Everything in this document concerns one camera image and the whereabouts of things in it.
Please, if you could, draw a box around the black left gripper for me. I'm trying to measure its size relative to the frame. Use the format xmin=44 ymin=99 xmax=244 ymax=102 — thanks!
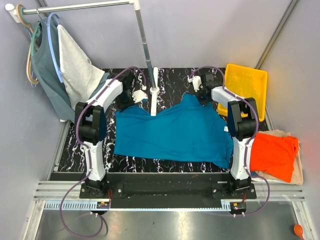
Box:
xmin=114 ymin=90 xmax=138 ymax=113

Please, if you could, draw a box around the blue t-shirt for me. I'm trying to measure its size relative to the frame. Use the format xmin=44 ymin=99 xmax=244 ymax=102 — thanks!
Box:
xmin=114 ymin=94 xmax=234 ymax=169

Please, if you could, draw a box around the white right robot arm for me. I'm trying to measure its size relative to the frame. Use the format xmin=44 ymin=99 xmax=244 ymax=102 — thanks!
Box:
xmin=188 ymin=73 xmax=259 ymax=181

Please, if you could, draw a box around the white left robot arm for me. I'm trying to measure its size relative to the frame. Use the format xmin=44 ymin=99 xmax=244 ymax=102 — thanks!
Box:
xmin=74 ymin=71 xmax=136 ymax=198

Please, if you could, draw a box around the yellow plastic bin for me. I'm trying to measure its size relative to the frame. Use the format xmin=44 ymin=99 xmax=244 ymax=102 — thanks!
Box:
xmin=224 ymin=63 xmax=268 ymax=122

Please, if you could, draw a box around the white hanging shirt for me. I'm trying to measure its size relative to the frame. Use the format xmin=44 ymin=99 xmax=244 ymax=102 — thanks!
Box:
xmin=57 ymin=24 xmax=105 ymax=109

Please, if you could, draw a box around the light blue hanger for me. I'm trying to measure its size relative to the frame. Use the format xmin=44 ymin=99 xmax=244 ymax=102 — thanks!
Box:
xmin=46 ymin=12 xmax=63 ymax=83

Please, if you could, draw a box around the grey-green hanging shirt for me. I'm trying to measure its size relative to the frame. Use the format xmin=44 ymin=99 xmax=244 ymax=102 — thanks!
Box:
xmin=30 ymin=19 xmax=109 ymax=122

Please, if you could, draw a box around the orange folded t-shirt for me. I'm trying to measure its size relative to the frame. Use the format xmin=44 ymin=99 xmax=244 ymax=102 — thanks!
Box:
xmin=249 ymin=132 xmax=299 ymax=183

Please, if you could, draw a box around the green hanger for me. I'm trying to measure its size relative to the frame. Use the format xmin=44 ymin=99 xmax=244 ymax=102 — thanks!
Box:
xmin=30 ymin=21 xmax=42 ymax=55

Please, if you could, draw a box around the metal clothes rack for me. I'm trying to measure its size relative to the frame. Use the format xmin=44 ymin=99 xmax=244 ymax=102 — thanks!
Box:
xmin=5 ymin=0 xmax=160 ymax=117

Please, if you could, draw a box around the wooden hanger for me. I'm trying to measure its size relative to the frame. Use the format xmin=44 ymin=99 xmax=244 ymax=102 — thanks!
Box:
xmin=15 ymin=4 xmax=39 ymax=86

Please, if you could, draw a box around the beige folded t-shirt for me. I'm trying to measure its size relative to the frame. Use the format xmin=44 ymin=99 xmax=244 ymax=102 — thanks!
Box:
xmin=254 ymin=129 xmax=304 ymax=186

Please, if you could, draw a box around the orange rubber bulb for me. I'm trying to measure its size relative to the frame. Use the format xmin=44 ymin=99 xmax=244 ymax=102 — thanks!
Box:
xmin=293 ymin=224 xmax=304 ymax=240

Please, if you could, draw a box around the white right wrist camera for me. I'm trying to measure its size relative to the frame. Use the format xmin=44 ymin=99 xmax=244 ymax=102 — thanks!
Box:
xmin=187 ymin=76 xmax=202 ymax=92

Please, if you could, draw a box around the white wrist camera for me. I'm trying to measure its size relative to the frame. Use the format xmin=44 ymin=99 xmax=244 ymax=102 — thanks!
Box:
xmin=132 ymin=85 xmax=148 ymax=103
xmin=187 ymin=76 xmax=202 ymax=92

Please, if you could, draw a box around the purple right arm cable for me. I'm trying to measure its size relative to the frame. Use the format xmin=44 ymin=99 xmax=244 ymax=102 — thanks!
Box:
xmin=187 ymin=65 xmax=271 ymax=218

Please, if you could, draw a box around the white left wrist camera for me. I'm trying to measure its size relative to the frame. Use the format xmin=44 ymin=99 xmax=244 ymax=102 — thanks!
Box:
xmin=132 ymin=85 xmax=148 ymax=103

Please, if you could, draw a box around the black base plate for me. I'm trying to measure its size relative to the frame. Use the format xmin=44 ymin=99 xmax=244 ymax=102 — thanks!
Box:
xmin=79 ymin=172 xmax=257 ymax=211

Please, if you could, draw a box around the aluminium corner rail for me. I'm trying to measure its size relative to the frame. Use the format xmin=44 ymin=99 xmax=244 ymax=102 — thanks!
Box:
xmin=255 ymin=0 xmax=300 ymax=70

